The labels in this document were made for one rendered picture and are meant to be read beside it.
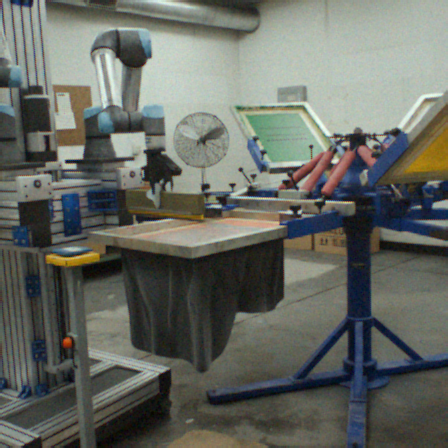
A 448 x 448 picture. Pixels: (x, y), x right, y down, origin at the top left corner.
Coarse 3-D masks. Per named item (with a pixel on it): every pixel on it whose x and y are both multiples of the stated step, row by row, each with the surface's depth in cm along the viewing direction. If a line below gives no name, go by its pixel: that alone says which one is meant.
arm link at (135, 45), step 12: (120, 36) 228; (132, 36) 229; (144, 36) 231; (120, 48) 229; (132, 48) 230; (144, 48) 232; (120, 60) 238; (132, 60) 235; (144, 60) 238; (132, 72) 242; (132, 84) 247; (132, 96) 252; (132, 108) 258
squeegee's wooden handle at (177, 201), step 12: (132, 192) 221; (144, 192) 216; (168, 192) 207; (180, 192) 203; (132, 204) 222; (144, 204) 217; (168, 204) 208; (180, 204) 203; (192, 204) 199; (204, 204) 199
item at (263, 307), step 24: (216, 264) 203; (240, 264) 212; (264, 264) 223; (216, 288) 205; (240, 288) 216; (264, 288) 224; (216, 312) 206; (240, 312) 218; (264, 312) 223; (216, 336) 208
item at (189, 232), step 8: (232, 224) 253; (240, 224) 252; (248, 224) 251; (168, 232) 238; (176, 232) 237; (184, 232) 236; (192, 232) 235; (200, 232) 234; (208, 232) 233; (216, 232) 234; (168, 240) 219; (176, 240) 218
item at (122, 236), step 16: (144, 224) 239; (160, 224) 245; (176, 224) 251; (96, 240) 220; (112, 240) 213; (128, 240) 206; (144, 240) 200; (160, 240) 198; (224, 240) 194; (240, 240) 200; (256, 240) 206; (192, 256) 184
